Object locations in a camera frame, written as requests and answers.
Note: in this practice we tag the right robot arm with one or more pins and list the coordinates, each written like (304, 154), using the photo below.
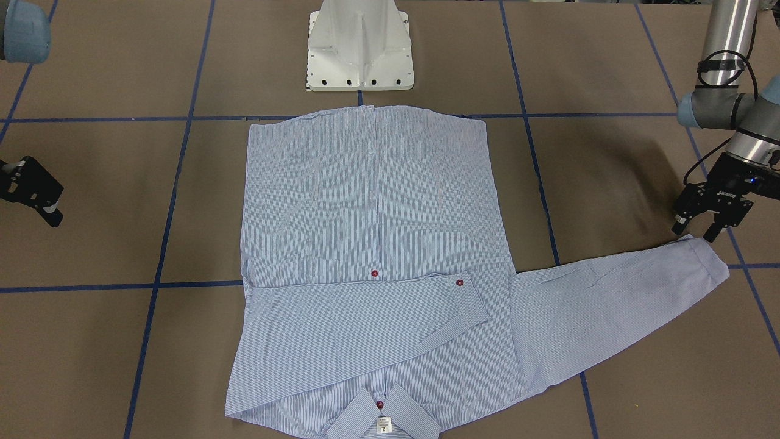
(26, 38)

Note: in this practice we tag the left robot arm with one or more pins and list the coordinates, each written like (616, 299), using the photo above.
(727, 97)

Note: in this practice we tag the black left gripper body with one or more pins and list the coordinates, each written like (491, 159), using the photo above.
(726, 178)

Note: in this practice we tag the light blue striped shirt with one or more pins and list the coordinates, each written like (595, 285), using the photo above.
(381, 298)

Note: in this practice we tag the white camera pillar with base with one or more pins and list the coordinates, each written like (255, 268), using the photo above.
(359, 46)

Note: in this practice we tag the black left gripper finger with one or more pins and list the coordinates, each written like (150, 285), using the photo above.
(684, 213)
(721, 221)

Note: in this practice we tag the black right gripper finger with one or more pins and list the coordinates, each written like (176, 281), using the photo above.
(52, 215)

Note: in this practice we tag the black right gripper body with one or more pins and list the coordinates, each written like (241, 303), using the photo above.
(31, 185)

